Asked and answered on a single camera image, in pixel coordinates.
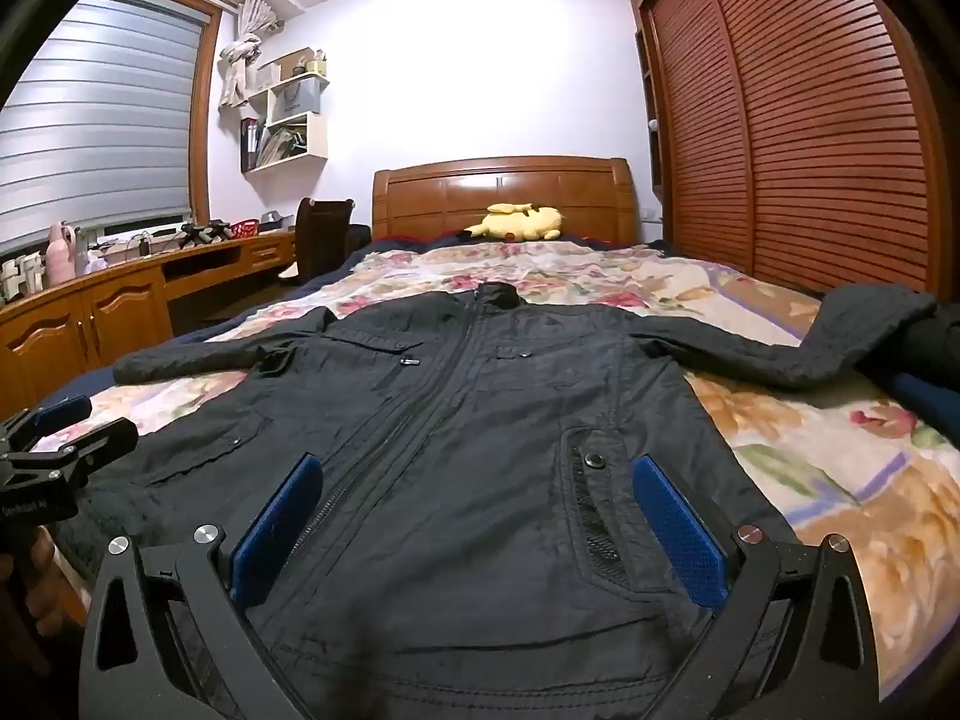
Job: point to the pink bottle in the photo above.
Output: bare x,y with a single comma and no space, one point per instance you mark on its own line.
60,255

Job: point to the yellow plush toy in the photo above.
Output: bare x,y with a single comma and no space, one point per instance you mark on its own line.
517,223

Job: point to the white wall ornament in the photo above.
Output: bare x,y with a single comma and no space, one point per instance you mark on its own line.
240,67

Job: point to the leaning books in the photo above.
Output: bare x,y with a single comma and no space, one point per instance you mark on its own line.
281,142

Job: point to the black folding device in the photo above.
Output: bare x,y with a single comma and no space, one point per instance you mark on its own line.
202,231

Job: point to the dark brown chair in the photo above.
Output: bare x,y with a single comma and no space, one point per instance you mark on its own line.
322,232

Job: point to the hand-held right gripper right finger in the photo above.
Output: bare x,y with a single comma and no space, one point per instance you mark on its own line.
679,532

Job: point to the black folded garment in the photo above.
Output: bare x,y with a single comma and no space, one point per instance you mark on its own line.
934,349

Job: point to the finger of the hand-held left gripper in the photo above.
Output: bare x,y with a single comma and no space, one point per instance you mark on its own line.
105,436
64,411

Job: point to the white letter decoration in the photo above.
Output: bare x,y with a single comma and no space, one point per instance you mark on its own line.
22,274

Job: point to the white paper bag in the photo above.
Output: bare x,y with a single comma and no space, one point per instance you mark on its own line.
292,101

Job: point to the white cardboard box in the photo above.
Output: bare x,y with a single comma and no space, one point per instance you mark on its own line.
289,67

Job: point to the grey box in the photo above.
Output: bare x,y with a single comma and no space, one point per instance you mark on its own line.
274,220

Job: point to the white wall shelf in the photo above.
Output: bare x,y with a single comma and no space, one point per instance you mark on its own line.
319,135

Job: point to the wooden desk cabinet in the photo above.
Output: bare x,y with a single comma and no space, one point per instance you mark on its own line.
120,315

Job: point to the person's left hand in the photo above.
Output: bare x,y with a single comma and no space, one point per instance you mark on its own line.
49,577

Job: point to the red basket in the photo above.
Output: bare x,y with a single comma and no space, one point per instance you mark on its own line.
244,227

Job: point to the louvred wooden wardrobe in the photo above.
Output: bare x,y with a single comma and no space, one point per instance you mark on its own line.
787,127

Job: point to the black binders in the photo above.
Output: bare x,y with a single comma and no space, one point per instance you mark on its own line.
249,144

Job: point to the floral blanket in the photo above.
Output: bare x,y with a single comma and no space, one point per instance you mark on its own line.
825,465

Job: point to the wooden window frame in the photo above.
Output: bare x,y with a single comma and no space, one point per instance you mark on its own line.
202,112

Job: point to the navy bed sheet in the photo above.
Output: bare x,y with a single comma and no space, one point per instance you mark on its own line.
315,281

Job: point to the wooden bed headboard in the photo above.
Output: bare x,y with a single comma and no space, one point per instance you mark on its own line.
450,195

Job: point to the grey window blind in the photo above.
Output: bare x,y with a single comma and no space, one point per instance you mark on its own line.
97,112

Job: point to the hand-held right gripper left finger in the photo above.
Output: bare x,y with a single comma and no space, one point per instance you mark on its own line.
277,525

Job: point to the black zip jacket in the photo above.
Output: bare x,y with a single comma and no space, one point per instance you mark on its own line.
465,465

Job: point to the blue folded garment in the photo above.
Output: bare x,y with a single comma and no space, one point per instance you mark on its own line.
926,394

